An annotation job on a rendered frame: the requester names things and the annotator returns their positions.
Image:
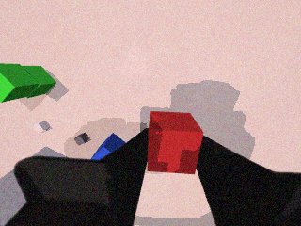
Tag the green block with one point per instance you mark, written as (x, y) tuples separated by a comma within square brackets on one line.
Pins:
[(46, 81), (15, 82)]

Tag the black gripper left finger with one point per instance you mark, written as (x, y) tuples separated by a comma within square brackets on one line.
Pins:
[(114, 180)]

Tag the red block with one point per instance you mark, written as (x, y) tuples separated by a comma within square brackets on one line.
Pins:
[(173, 143)]

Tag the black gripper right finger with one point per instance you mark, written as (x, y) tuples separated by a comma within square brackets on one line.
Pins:
[(241, 192)]

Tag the blue block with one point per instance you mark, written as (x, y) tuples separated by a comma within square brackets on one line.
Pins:
[(110, 145)]

